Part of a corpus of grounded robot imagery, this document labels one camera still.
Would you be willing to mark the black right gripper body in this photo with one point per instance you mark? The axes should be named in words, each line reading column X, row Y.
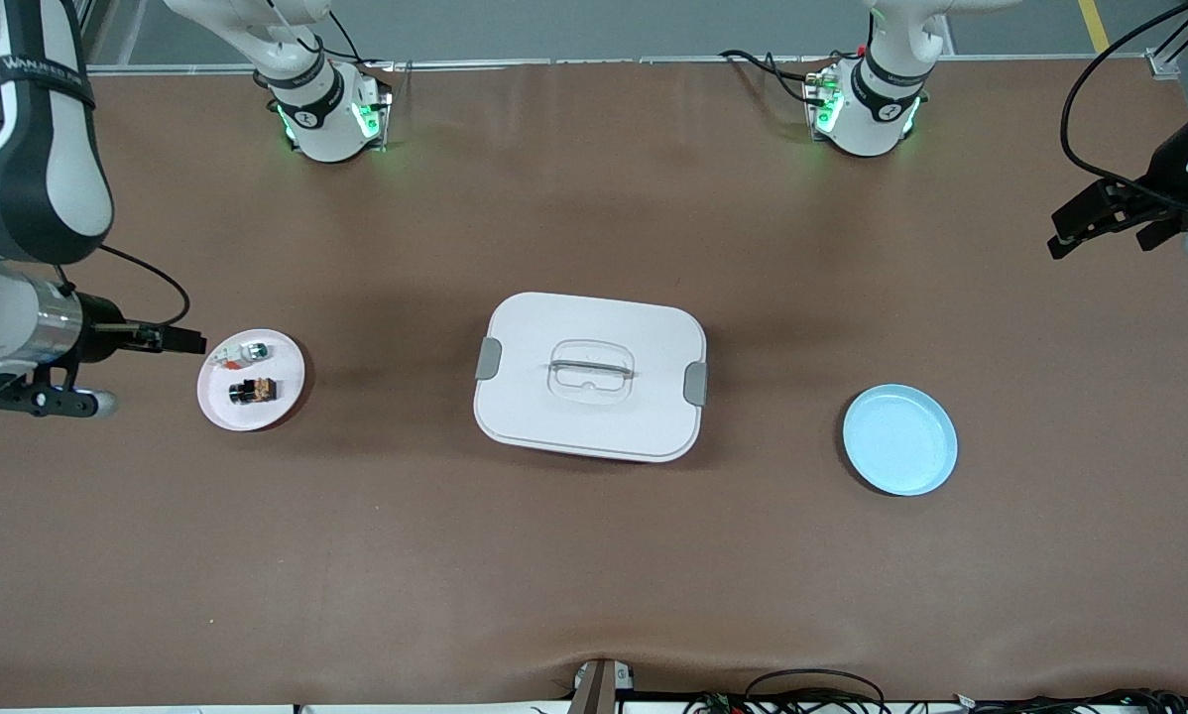
column 104, row 328

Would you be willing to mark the pink round plate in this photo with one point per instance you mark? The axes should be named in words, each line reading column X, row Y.
column 252, row 412

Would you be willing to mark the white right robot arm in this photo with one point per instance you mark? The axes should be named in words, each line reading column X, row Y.
column 34, row 178

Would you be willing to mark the white green switch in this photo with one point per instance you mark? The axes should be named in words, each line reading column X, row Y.
column 247, row 352

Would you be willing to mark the white lidded storage box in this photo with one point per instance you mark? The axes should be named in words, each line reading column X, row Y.
column 590, row 375

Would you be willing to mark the aluminium frame profile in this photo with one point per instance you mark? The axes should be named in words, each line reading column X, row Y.
column 88, row 30
column 1174, row 55

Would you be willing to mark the orange black switch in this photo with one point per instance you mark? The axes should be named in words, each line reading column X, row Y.
column 254, row 390

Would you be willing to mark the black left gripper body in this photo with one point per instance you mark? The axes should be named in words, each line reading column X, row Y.
column 1166, row 171

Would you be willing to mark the light blue round plate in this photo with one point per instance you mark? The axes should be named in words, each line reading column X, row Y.
column 899, row 439

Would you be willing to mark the brown camera mount bracket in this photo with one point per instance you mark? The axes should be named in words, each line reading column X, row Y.
column 599, row 686

